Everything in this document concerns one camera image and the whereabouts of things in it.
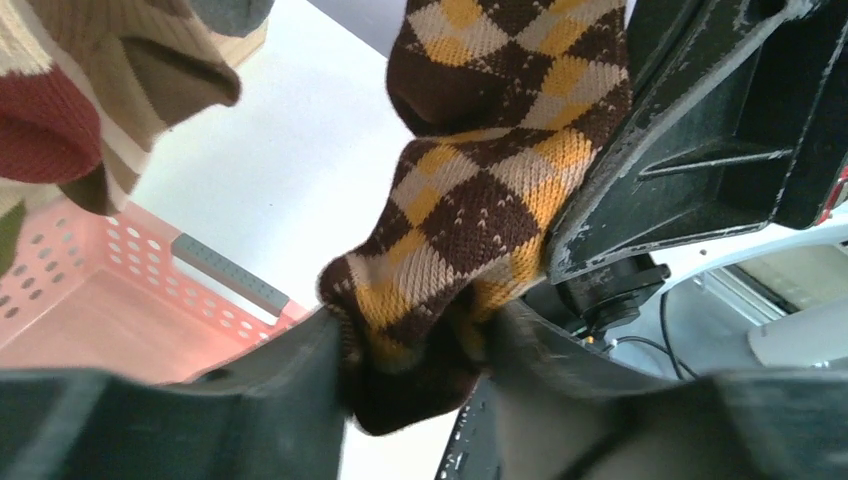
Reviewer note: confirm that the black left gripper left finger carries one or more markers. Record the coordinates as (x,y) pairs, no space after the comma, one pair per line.
(274,413)

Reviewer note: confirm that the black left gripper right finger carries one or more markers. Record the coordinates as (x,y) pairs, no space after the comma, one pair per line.
(566,412)

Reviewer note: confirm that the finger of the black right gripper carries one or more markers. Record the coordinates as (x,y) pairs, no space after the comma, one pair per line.
(739,121)

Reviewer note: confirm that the brown yellow argyle sock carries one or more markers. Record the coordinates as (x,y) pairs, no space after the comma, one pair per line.
(509,103)

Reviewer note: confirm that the beige striped sock red heel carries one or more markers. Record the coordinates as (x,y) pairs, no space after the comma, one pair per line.
(50,130)

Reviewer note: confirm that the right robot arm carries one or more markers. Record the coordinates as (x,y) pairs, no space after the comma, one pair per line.
(717,304)

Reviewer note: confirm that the wooden hanger rack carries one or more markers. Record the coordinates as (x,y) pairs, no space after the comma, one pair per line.
(237,50)

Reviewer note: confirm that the pink perforated plastic basket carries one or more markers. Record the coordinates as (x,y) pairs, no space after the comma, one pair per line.
(130,293)

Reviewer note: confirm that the brown beige striped sock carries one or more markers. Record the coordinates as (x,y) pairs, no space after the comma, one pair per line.
(146,65)

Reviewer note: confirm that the grey sock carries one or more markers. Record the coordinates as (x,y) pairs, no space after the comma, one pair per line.
(232,18)

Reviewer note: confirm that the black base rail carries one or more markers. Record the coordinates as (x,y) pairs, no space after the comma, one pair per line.
(471,452)

